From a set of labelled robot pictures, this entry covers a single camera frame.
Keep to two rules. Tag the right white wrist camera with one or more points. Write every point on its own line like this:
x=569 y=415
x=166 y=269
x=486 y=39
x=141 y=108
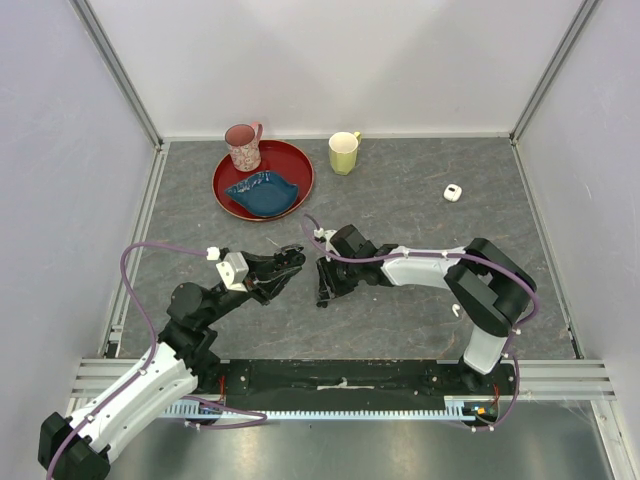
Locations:
x=323 y=236

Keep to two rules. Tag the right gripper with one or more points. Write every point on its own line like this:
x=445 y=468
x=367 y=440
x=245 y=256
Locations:
x=329 y=288

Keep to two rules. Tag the white earbud charging case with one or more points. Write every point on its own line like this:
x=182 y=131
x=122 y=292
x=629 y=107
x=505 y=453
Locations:
x=452 y=193

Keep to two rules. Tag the yellow-green mug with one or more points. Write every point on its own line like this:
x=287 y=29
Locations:
x=343 y=151

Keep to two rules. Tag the pink floral mug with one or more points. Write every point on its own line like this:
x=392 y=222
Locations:
x=243 y=145

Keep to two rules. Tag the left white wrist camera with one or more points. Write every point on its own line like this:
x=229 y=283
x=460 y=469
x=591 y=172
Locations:
x=231 y=266

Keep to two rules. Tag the black earbud charging case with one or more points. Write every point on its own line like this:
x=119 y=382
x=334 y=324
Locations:
x=292 y=262

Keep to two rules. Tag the blue leaf-shaped dish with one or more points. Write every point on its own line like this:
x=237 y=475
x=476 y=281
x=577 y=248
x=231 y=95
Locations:
x=264 y=194

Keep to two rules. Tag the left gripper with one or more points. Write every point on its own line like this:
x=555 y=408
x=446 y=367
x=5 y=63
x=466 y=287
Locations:
x=265 y=279

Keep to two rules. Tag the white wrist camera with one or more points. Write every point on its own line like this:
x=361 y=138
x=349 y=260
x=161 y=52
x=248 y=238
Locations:
x=323 y=236
x=231 y=266

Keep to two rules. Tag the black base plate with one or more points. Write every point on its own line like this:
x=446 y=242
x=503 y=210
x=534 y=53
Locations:
x=350 y=385

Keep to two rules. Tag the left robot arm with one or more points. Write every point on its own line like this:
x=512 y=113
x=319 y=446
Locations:
x=179 y=361

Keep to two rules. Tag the red round tray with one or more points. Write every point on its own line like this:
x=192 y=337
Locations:
x=279 y=156

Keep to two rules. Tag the light blue cable duct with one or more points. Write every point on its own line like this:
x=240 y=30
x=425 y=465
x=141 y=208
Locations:
x=199 y=411

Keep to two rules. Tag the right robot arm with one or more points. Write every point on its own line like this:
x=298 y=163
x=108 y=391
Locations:
x=492 y=289

